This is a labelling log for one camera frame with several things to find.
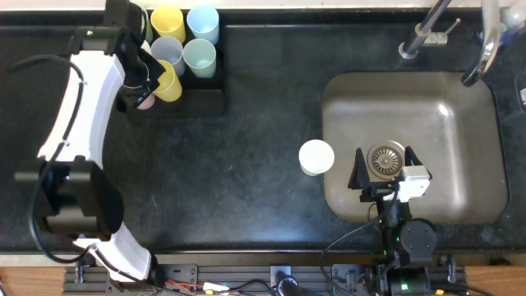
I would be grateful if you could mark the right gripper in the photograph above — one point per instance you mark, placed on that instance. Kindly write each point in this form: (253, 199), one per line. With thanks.
(376, 193)

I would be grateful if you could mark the yellow cup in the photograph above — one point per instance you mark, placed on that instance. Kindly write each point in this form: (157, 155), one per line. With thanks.
(170, 84)
(167, 20)

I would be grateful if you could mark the pink cup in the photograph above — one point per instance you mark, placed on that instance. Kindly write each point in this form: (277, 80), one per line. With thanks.
(147, 102)

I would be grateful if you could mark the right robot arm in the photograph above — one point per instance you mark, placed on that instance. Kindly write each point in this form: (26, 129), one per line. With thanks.
(417, 240)

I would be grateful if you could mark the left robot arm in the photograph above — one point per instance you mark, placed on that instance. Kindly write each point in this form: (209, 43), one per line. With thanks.
(90, 103)

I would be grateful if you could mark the steel sink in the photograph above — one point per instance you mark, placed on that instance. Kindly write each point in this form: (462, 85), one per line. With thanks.
(452, 164)

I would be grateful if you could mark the steel tap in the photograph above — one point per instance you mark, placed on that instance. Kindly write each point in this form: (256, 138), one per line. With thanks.
(491, 41)

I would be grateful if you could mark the black tray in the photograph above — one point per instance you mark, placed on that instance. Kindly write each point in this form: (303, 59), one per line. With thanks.
(201, 100)

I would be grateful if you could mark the blue soap bottle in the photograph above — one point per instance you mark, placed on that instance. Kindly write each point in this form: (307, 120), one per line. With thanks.
(514, 17)

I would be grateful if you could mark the blue cup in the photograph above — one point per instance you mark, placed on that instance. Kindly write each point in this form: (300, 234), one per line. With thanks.
(203, 21)

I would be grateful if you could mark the grey cup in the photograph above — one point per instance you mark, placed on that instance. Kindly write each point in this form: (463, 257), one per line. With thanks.
(167, 51)

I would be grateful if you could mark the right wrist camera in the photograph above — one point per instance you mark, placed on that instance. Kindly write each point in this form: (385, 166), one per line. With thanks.
(414, 183)

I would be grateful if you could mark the mounting rail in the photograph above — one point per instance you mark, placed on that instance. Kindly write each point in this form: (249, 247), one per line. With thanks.
(246, 276)

